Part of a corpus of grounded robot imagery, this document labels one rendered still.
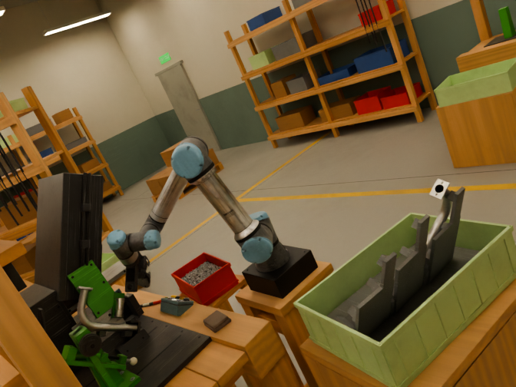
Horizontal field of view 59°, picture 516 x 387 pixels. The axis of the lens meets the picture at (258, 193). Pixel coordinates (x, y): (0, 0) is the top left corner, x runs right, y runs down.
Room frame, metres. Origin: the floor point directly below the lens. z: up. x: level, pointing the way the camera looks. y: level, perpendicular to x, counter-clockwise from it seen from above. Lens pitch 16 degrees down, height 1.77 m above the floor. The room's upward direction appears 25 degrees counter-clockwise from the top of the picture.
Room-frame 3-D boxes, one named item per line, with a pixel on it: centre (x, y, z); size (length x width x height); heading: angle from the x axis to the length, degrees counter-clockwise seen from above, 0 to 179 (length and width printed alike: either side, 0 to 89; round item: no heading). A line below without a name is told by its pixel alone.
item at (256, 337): (2.00, 0.66, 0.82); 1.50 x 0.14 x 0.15; 38
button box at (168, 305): (1.86, 0.53, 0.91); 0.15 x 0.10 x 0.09; 38
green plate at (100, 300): (1.80, 0.79, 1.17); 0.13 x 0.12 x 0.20; 38
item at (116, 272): (1.95, 0.85, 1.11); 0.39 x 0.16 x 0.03; 128
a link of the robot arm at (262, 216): (1.78, 0.06, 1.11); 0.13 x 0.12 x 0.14; 170
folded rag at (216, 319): (1.58, 0.35, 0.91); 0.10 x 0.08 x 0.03; 25
